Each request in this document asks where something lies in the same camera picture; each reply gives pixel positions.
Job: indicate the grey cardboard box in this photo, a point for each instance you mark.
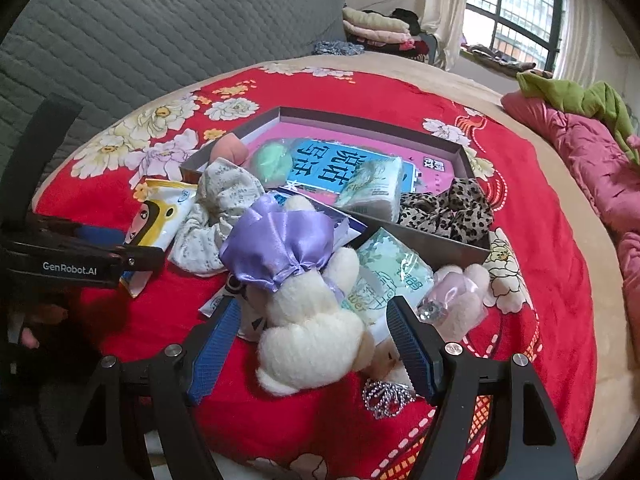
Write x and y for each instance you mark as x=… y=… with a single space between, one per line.
x=425 y=245

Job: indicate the leopard print scrunchie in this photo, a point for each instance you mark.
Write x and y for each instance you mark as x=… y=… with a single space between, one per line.
x=450 y=210

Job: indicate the beige bed sheet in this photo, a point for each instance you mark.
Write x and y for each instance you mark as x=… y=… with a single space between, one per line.
x=565 y=200

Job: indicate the black garment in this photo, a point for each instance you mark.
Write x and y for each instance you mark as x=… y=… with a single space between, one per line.
x=407 y=19

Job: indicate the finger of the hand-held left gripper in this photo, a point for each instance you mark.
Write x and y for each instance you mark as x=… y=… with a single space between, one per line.
x=102 y=235
x=145 y=256

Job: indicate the pink book with blue label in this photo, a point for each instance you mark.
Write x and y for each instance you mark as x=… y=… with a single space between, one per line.
x=325 y=135

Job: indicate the black framed window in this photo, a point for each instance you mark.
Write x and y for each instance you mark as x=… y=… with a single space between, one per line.
x=520 y=0

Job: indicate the blue patterned cloth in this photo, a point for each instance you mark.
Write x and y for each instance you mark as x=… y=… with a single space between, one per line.
x=337 y=48

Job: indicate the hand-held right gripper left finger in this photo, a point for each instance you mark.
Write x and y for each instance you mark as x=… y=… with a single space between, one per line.
x=220 y=350

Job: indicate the patterned windowsill blanket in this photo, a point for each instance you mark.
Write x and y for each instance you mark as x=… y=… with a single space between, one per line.
x=500 y=60

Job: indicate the white curtain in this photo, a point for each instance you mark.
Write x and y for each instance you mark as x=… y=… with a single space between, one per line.
x=585 y=35
x=445 y=10

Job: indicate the green tissue pack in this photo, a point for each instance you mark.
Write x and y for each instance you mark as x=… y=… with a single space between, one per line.
x=395 y=270
x=370 y=190

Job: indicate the green sponge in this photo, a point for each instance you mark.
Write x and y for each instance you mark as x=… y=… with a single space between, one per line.
x=272 y=165

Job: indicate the yellow cartoon wipes pack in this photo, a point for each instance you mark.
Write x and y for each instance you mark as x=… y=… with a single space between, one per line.
x=160 y=210

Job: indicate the pink makeup sponge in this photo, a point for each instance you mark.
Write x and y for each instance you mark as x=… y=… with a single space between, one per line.
x=227 y=149

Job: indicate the cream plush toy pink dress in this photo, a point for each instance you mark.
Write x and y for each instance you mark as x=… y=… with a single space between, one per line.
x=465 y=305

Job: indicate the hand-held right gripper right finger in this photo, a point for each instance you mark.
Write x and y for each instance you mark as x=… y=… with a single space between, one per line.
x=410 y=350

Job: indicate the cream plush bear purple dress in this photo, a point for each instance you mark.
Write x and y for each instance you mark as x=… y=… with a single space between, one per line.
x=310 y=340

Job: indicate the silver tiara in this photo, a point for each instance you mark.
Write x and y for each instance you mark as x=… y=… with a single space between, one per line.
x=385 y=400

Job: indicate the cream folded blanket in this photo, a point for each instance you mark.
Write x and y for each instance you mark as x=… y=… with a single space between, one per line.
x=372 y=19

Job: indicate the pink quilt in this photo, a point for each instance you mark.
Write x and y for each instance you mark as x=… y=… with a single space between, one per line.
x=590 y=160

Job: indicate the grey quilted headboard cover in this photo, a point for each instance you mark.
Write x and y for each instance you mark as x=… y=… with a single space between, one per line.
x=150 y=25

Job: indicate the red floral blanket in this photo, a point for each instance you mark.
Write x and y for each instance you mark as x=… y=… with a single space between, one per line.
x=350 y=105

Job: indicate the green blanket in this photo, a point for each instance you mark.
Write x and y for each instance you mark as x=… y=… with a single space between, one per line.
x=575 y=95

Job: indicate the dark red patterned cloth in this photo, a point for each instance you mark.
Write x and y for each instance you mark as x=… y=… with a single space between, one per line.
x=417 y=50

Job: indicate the person's left hand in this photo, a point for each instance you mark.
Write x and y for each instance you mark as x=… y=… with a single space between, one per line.
x=30 y=337

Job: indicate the white floral scrunchie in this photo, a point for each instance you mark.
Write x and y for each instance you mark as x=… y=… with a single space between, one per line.
x=225 y=190

